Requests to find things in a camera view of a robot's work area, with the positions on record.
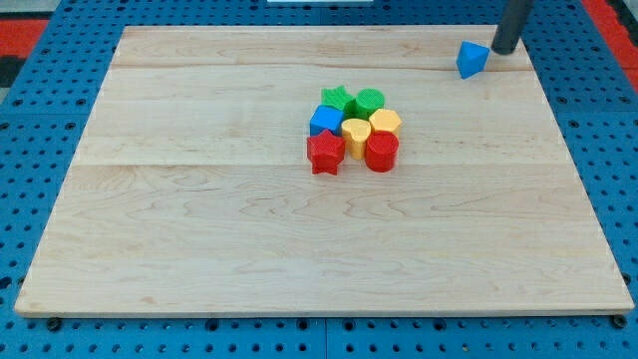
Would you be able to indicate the blue triangle block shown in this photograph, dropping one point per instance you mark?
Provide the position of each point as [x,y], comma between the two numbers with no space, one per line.
[471,59]

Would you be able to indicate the red star block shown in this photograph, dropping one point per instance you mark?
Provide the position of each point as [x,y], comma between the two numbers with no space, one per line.
[325,152]

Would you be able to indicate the yellow heart block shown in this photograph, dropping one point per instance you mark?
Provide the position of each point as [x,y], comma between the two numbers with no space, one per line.
[355,133]

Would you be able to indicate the blue cube block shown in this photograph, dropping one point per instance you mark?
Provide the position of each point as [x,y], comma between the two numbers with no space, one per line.
[326,118]

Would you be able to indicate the red cylinder block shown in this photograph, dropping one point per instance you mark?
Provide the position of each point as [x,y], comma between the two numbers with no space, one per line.
[381,151]

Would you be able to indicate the green star block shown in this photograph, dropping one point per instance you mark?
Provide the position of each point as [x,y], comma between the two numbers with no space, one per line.
[338,98]

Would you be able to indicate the yellow hexagon block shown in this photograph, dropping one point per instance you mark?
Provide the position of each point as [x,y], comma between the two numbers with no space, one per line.
[385,120]

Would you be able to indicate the green cylinder block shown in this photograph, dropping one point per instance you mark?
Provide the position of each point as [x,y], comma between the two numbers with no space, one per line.
[367,102]

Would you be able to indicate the light wooden board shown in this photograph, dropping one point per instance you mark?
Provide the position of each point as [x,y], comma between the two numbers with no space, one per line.
[190,193]

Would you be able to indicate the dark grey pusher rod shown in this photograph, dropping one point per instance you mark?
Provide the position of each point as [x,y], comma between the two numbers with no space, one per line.
[510,26]

